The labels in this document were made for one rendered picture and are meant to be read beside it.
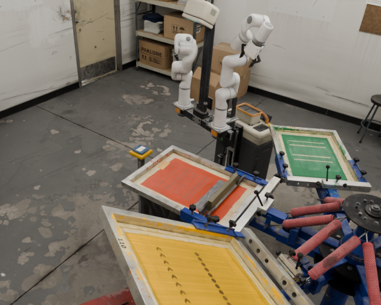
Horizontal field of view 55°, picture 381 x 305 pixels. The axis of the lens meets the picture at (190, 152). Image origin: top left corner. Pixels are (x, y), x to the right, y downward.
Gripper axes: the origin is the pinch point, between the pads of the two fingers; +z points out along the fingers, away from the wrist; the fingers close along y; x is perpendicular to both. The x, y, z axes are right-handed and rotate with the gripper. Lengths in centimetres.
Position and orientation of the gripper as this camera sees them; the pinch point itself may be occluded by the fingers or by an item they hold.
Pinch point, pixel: (245, 60)
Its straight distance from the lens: 249.4
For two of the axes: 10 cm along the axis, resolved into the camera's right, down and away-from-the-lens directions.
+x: -6.9, 3.7, -6.2
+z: -3.6, 5.7, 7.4
